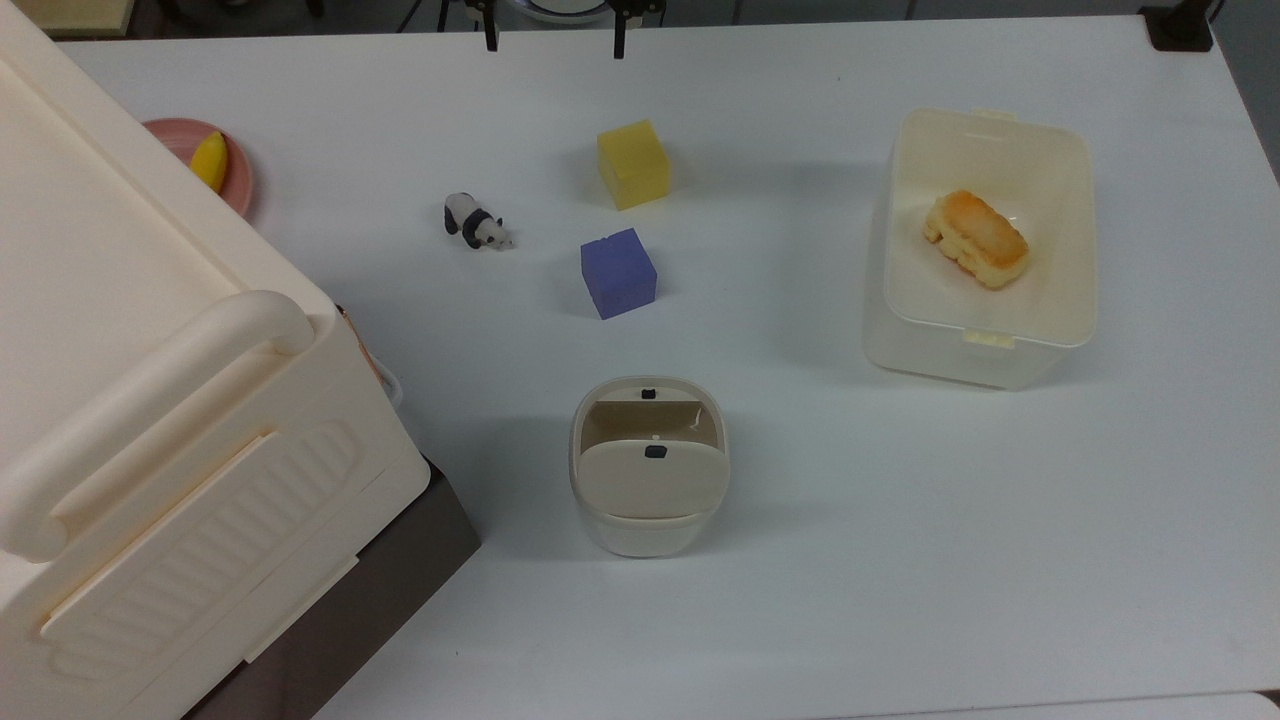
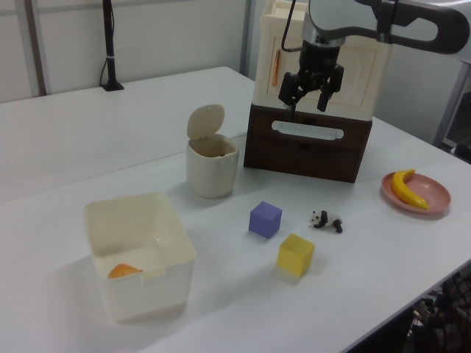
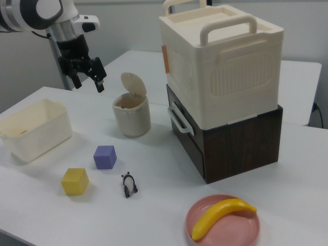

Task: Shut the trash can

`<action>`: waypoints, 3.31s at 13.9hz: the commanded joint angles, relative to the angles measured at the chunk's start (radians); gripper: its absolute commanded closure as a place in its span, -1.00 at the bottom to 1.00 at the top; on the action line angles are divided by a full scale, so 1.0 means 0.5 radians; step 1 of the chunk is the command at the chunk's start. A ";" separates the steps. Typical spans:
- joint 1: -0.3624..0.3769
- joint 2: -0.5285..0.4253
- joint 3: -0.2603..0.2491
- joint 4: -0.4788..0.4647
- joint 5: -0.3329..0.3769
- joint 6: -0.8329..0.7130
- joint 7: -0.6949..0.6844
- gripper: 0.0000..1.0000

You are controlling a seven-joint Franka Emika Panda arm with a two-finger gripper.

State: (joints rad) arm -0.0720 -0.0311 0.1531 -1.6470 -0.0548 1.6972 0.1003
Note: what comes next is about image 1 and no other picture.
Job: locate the tan board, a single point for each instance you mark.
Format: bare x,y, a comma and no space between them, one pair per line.
70,12

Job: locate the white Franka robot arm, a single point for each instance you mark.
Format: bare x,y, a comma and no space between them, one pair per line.
560,8

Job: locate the yellow toy banana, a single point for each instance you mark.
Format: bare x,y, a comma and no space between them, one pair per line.
210,160

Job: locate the beige trash can body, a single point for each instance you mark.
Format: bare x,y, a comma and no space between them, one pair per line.
640,538

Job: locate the purple foam cube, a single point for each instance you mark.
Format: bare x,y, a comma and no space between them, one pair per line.
618,275

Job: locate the black table clamp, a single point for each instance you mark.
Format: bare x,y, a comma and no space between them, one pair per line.
1180,30

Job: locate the cream plastic storage box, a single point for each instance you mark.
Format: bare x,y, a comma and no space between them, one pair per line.
150,250

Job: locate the pink plate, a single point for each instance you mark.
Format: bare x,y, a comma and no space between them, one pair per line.
240,185

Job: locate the beige trash can lid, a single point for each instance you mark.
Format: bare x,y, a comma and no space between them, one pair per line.
650,485

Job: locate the toy bread loaf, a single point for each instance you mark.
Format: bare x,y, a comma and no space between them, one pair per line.
975,238

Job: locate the cream plastic open container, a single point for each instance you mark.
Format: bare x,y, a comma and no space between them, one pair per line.
1050,200

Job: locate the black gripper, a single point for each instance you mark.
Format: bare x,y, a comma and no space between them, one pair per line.
640,6

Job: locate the yellow foam cube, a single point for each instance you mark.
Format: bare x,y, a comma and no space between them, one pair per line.
633,165

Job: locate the toy panda figure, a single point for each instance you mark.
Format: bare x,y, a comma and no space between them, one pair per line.
470,218

